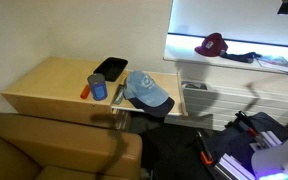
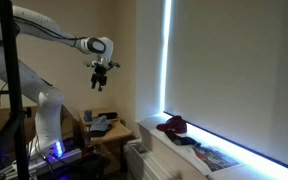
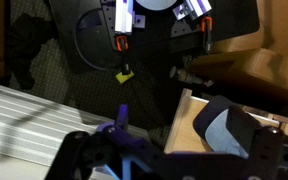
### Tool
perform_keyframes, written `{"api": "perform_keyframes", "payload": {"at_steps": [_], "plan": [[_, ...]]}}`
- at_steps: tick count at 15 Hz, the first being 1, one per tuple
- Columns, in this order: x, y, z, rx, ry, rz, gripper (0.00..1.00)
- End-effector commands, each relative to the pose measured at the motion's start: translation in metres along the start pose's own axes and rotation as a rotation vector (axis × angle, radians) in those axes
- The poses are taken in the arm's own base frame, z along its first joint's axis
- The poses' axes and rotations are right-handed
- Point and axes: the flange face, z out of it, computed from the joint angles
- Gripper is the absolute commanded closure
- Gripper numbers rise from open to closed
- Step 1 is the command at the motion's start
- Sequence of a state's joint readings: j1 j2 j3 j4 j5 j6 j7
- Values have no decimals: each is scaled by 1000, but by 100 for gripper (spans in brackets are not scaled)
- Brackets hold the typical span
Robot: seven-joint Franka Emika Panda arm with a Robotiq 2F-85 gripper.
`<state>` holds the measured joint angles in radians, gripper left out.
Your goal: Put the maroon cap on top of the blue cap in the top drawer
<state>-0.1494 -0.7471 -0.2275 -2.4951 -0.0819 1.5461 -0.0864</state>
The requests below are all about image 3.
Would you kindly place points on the black cap with yellow logo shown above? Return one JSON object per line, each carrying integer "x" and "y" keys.
{"x": 202, "y": 116}

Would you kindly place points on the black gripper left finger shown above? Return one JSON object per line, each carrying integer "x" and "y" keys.
{"x": 84, "y": 156}

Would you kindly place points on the yellow tape piece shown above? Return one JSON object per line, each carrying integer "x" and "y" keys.
{"x": 124, "y": 77}

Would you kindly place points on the white round disc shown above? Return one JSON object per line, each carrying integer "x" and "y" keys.
{"x": 155, "y": 3}

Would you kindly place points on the light blue baseball cap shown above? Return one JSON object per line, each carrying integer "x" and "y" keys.
{"x": 219, "y": 133}

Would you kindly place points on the brown wooden cabinet block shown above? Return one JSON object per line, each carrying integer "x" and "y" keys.
{"x": 250, "y": 73}

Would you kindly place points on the white and purple bracket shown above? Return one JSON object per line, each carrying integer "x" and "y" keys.
{"x": 122, "y": 16}
{"x": 194, "y": 8}

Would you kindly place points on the orange and black clamp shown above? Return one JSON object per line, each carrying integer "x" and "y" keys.
{"x": 206, "y": 25}
{"x": 121, "y": 43}

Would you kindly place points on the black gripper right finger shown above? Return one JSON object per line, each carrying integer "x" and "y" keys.
{"x": 267, "y": 153}

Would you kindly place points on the white ribbed panel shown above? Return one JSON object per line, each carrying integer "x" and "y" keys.
{"x": 17, "y": 126}

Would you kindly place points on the light wooden drawer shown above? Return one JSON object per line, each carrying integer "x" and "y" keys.
{"x": 184, "y": 133}

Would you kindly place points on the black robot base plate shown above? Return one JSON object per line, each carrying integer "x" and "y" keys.
{"x": 94, "y": 50}

